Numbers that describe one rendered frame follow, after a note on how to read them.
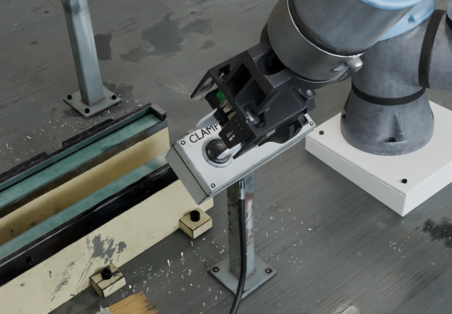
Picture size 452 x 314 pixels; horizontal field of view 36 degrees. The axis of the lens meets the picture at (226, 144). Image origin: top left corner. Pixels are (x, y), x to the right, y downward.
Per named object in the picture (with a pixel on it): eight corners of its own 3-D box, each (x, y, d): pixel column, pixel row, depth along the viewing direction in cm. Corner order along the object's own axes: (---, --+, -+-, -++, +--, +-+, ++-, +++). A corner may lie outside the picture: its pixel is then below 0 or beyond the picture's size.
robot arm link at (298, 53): (337, -43, 54) (400, 40, 53) (310, -10, 58) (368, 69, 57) (268, -11, 50) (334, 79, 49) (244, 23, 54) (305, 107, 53)
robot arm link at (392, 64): (365, 52, 117) (366, -24, 109) (446, 66, 111) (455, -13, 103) (338, 89, 109) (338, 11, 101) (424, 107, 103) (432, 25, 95)
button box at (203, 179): (197, 207, 81) (212, 192, 76) (162, 157, 81) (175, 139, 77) (300, 141, 89) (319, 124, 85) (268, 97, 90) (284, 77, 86)
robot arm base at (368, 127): (380, 91, 125) (382, 42, 119) (453, 124, 115) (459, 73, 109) (321, 129, 118) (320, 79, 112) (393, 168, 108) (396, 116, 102)
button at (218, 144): (212, 172, 78) (217, 167, 77) (197, 150, 79) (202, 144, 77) (232, 160, 80) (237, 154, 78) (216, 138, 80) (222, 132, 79)
